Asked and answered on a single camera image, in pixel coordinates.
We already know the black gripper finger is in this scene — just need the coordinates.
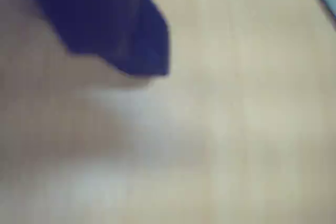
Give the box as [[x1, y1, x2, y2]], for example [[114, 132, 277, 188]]
[[22, 0, 171, 78]]

